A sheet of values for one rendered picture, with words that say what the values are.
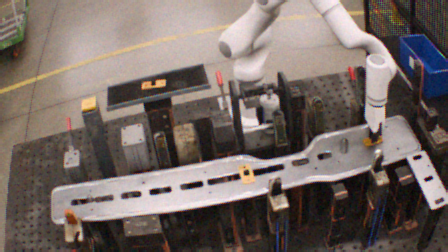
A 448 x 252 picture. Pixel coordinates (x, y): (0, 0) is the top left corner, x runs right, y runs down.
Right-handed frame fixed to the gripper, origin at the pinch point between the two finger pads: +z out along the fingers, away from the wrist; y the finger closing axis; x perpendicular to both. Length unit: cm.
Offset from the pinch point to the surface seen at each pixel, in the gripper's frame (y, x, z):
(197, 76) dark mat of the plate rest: -34, -55, -13
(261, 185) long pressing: 6.2, -43.3, 2.9
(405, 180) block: 21.6, 6.5, 5.0
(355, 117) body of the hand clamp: -13.5, -2.7, 1.8
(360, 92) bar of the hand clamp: -14.6, -0.3, -8.1
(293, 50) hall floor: -222, 31, 104
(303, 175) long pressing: 6.4, -29.7, 3.0
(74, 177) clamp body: -13, -106, 2
